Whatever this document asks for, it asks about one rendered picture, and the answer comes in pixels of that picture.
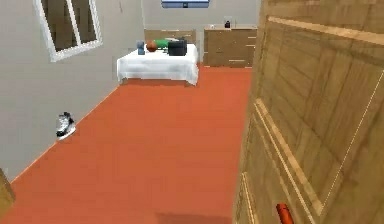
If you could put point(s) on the black box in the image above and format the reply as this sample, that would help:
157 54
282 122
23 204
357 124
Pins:
177 47

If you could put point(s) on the grey and black shoe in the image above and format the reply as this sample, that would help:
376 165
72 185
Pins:
64 125

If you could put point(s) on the wooden room door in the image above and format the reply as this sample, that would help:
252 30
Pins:
316 116

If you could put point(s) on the white covered bed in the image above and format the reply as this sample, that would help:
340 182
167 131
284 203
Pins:
160 65

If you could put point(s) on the wooden chest of drawers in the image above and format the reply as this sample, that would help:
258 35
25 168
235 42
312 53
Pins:
228 46

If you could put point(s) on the green cloth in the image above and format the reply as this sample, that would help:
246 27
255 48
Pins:
162 43

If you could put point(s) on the white framed window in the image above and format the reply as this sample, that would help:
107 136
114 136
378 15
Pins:
68 25

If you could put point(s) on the wooden furniture corner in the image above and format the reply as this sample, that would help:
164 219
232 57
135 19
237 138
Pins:
6 193

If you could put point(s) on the orange ball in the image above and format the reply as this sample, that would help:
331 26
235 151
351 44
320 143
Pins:
151 46

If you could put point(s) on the small black object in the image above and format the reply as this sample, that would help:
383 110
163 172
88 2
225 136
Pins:
227 24

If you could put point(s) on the blue framed wall picture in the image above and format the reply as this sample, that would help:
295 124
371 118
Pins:
185 3

